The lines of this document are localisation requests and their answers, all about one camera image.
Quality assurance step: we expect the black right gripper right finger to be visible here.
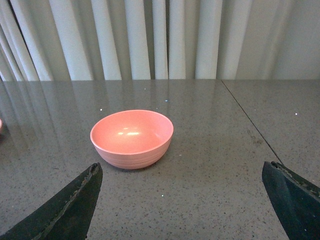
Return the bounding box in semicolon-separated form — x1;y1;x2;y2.
262;161;320;240

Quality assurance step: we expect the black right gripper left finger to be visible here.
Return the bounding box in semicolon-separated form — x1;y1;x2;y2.
0;163;103;240

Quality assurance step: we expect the pink plastic bowl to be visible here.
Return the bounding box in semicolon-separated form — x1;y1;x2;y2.
90;109;174;170

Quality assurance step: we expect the pink plate edge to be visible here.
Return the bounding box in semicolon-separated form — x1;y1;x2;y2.
0;119;3;136

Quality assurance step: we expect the white pleated curtain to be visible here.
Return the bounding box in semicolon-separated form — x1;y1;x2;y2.
0;0;320;82

